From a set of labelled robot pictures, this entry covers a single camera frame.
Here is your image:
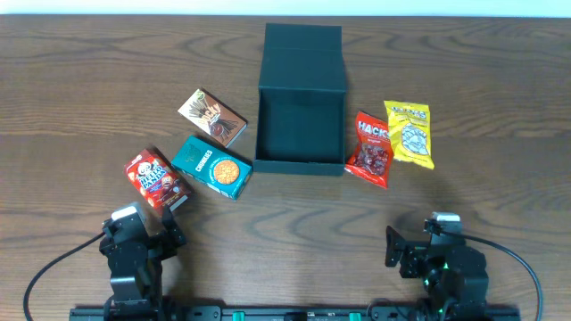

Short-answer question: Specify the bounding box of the red Hello Panda box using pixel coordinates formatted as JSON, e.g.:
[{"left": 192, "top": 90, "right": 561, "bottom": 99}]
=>
[{"left": 123, "top": 146, "right": 192, "bottom": 216}]

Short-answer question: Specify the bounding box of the teal Chunkies cookie box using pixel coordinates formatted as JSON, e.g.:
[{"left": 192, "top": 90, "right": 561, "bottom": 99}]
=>
[{"left": 171, "top": 136, "right": 252, "bottom": 201}]

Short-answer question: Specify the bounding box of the red Hacks candy bag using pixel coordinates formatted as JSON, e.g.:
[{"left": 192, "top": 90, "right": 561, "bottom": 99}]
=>
[{"left": 345, "top": 111, "right": 393, "bottom": 189}]

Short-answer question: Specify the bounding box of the yellow Hacks candy bag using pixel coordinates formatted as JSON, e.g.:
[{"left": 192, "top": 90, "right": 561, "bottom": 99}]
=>
[{"left": 384, "top": 101, "right": 434, "bottom": 169}]

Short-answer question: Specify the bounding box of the brown Pocky box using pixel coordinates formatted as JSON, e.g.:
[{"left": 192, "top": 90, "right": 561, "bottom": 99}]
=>
[{"left": 178, "top": 88, "right": 247, "bottom": 147}]

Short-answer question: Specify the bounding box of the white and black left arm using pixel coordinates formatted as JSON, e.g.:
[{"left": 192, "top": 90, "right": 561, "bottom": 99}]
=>
[{"left": 99, "top": 204, "right": 186, "bottom": 320}]

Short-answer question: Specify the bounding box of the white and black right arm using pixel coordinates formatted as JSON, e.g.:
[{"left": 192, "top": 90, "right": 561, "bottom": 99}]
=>
[{"left": 385, "top": 218, "right": 489, "bottom": 320}]

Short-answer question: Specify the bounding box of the dark green open gift box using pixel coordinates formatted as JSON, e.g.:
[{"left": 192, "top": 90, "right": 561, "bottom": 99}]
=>
[{"left": 253, "top": 23, "right": 348, "bottom": 176}]

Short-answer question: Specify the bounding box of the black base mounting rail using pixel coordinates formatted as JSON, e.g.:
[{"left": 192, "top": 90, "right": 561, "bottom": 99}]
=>
[{"left": 69, "top": 305, "right": 521, "bottom": 321}]

